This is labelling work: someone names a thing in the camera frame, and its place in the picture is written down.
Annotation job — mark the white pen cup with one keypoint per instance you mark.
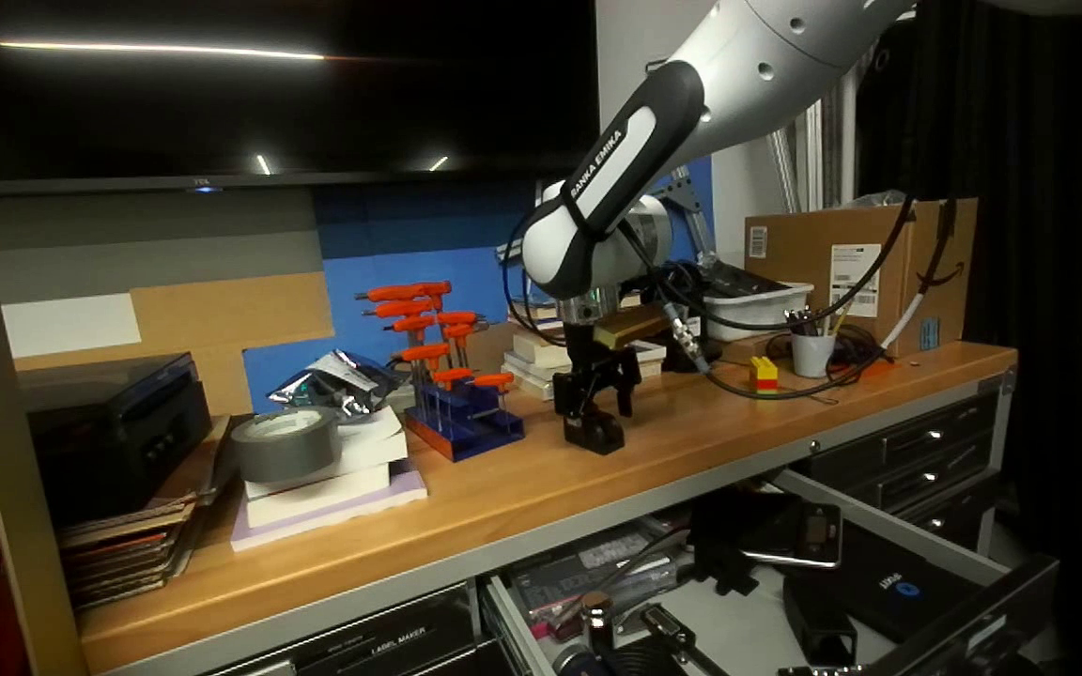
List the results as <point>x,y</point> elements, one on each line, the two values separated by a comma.
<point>811,342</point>

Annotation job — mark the cardboard box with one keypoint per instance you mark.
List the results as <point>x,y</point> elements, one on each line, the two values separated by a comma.
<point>914,264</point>

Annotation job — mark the closed black drawer cabinet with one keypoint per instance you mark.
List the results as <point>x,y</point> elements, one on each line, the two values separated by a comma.
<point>931,470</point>

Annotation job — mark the black box device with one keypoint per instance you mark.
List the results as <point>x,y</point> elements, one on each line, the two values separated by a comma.
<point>111,433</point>

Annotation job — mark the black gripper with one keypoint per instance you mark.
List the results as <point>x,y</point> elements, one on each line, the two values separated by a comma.
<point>596,369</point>

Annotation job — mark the white plastic bin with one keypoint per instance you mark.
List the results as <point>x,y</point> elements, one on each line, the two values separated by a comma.
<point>740,301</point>

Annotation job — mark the black monitor screen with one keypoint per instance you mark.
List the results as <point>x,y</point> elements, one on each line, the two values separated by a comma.
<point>114,94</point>

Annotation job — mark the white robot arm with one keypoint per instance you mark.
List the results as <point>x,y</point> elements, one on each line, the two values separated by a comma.
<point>740,71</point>

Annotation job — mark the stack of books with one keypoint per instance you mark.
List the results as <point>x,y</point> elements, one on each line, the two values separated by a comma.
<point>539,362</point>

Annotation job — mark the grey duct tape roll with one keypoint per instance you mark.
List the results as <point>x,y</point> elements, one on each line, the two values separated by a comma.
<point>283,449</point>

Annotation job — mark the coloured toy brick stack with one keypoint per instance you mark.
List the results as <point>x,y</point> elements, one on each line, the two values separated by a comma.
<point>763,376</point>

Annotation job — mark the white foam and book stack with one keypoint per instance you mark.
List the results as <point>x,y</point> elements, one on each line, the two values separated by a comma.
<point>368,476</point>

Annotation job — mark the open grey metal drawer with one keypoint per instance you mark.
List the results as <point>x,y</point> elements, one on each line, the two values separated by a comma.
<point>771,581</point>

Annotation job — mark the black block with notch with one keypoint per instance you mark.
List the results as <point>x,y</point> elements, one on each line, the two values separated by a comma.
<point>596,429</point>

